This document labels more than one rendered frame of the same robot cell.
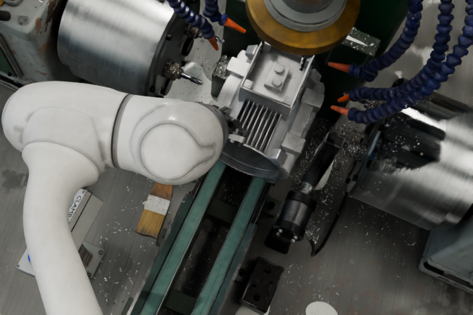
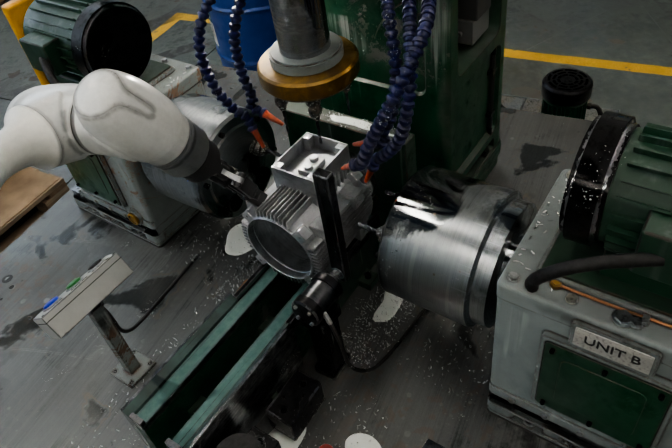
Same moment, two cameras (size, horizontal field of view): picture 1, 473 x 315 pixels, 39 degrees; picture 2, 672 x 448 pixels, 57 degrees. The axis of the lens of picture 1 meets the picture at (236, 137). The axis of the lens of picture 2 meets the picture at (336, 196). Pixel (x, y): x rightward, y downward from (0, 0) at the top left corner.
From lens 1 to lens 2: 0.68 m
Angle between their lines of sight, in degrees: 31
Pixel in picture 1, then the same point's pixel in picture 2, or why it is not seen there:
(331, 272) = (383, 404)
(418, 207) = (438, 278)
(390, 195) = (409, 266)
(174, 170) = (96, 106)
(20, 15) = not seen: hidden behind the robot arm
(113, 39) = not seen: hidden behind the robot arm
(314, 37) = (305, 80)
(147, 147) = (80, 89)
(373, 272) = (432, 408)
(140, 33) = not seen: hidden behind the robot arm
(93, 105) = (68, 87)
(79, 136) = (44, 102)
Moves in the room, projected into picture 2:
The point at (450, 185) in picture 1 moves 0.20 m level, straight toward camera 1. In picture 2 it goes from (465, 244) to (352, 296)
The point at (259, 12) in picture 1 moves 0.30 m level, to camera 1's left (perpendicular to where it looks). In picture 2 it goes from (263, 67) to (123, 55)
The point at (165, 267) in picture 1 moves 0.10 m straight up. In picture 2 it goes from (189, 359) to (173, 327)
